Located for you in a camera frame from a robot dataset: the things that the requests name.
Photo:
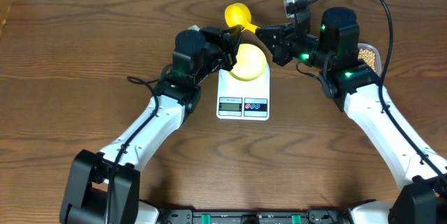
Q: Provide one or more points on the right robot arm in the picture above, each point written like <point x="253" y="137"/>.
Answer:
<point x="358" y="91"/>

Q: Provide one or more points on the yellow bowl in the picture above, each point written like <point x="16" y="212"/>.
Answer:
<point x="251" y="63"/>

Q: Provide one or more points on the soybeans in container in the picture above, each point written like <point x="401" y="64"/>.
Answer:
<point x="369" y="57"/>

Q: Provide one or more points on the white digital kitchen scale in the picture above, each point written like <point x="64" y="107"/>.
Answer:
<point x="243" y="100"/>

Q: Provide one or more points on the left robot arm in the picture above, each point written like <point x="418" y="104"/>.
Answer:
<point x="104" y="187"/>

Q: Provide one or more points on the yellow measuring scoop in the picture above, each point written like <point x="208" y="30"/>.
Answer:
<point x="238" y="15"/>

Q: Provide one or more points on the clear plastic container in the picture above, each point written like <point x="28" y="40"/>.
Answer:
<point x="378" y="65"/>

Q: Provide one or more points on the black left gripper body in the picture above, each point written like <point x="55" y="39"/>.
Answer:
<point x="227" y="47"/>

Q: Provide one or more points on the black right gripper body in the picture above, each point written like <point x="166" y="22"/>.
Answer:
<point x="290" y="49"/>

